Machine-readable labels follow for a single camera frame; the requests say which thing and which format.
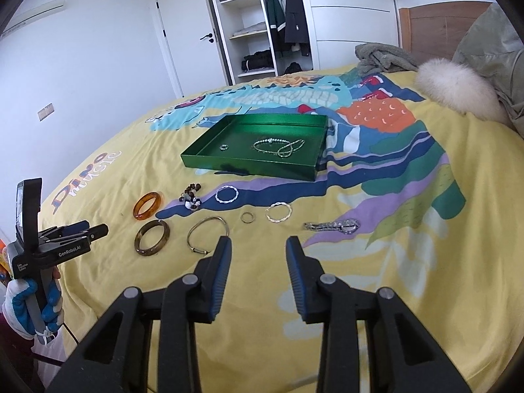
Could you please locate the person's left hand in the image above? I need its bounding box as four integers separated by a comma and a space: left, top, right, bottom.
2, 268, 63, 340

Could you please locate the silver chain link bracelet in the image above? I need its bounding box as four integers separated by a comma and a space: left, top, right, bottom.
303, 218, 361, 235

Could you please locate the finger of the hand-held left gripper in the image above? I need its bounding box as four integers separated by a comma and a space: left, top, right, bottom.
40, 220, 91, 239
61, 223, 109, 247

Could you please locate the white door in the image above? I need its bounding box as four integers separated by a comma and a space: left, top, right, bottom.
155, 0, 230, 99

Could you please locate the white wardrobe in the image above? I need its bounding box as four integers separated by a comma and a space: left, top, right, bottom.
203, 0, 400, 86

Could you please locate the green metal tray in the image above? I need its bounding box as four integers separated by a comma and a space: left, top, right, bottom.
180, 114, 329, 182

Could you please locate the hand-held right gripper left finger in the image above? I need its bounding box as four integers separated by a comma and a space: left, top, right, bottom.
47, 235, 233, 393

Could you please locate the brown bead bracelet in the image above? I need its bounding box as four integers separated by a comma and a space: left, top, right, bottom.
133, 192, 164, 222

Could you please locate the dark green hanging jacket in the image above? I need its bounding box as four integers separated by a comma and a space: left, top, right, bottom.
266, 0, 290, 59

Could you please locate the black bag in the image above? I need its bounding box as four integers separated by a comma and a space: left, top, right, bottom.
241, 50, 273, 73

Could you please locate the yellow printed bedspread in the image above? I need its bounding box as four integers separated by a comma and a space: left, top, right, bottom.
39, 65, 524, 393

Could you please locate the white air conditioner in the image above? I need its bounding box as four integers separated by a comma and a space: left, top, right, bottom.
2, 0, 68, 35

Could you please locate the grey-green pillow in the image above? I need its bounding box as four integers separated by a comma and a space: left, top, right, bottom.
452, 4, 524, 140

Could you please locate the black hanging coat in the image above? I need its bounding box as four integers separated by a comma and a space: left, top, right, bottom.
282, 0, 312, 56

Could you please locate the pearl bead bracelet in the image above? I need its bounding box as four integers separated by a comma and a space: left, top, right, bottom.
276, 139, 306, 159
253, 138, 288, 156

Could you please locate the grey crumpled blanket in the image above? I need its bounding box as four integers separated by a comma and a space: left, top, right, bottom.
354, 43, 420, 75

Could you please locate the wooden headboard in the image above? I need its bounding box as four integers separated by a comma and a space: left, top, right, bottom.
399, 2, 494, 64

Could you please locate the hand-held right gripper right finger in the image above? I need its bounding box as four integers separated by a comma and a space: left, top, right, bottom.
285, 235, 471, 393

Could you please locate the metal cuff bangle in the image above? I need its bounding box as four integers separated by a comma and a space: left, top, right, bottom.
187, 215, 229, 254

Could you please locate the brown marbled bangle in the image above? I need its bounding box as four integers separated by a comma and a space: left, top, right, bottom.
134, 220, 170, 256

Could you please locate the dark wooden bead bracelet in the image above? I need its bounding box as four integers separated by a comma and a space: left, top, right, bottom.
179, 183, 202, 210

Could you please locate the white fluffy pillow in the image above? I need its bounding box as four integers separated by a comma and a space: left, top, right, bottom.
415, 59, 514, 125

